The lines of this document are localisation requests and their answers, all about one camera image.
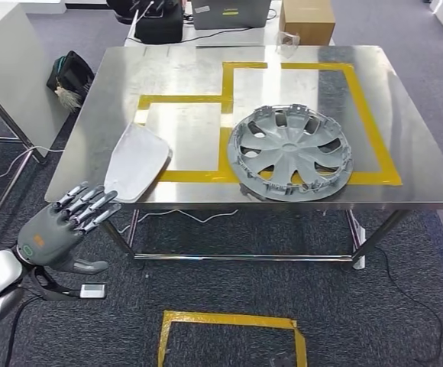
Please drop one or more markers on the black carrying case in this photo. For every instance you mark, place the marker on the black carrying case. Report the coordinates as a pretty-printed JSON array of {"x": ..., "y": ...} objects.
[{"x": 160, "y": 28}]

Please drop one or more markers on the yellow floor tape square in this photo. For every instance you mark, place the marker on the yellow floor tape square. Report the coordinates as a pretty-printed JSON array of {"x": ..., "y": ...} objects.
[{"x": 225, "y": 319}]

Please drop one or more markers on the white plastic panel part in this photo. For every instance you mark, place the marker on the white plastic panel part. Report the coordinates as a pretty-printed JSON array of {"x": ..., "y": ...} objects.
[{"x": 137, "y": 162}]

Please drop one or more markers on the stainless steel workbench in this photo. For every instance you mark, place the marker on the stainless steel workbench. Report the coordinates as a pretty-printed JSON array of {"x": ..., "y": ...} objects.
[{"x": 397, "y": 126}]

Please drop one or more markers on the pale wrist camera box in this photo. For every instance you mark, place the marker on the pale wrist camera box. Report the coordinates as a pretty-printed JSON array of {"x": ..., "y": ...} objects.
[{"x": 93, "y": 291}]

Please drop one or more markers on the white panel desk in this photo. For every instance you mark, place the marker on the white panel desk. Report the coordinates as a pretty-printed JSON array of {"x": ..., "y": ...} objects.
[{"x": 11, "y": 71}]

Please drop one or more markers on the brown cardboard box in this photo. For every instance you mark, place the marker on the brown cardboard box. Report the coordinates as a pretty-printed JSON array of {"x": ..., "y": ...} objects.
[{"x": 307, "y": 20}]

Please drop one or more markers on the grey laptop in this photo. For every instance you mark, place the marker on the grey laptop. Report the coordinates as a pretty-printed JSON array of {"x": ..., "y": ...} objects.
[{"x": 229, "y": 17}]

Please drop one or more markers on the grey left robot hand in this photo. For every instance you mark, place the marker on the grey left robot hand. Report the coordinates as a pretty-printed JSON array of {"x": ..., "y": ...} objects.
[{"x": 49, "y": 238}]

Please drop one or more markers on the black bag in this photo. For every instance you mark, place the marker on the black bag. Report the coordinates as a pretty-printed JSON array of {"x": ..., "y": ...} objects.
[{"x": 72, "y": 73}]

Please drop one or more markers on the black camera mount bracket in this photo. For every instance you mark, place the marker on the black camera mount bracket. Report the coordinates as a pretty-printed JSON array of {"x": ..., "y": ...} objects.
[{"x": 49, "y": 289}]

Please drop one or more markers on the clear plastic item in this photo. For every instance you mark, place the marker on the clear plastic item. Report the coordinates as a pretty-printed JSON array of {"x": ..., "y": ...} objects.
[{"x": 288, "y": 40}]

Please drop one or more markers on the white table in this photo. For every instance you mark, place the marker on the white table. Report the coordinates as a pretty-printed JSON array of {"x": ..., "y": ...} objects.
[{"x": 244, "y": 36}]

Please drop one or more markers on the silver wheel hubcap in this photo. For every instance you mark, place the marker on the silver wheel hubcap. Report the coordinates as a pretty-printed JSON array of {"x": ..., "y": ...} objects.
[{"x": 290, "y": 148}]

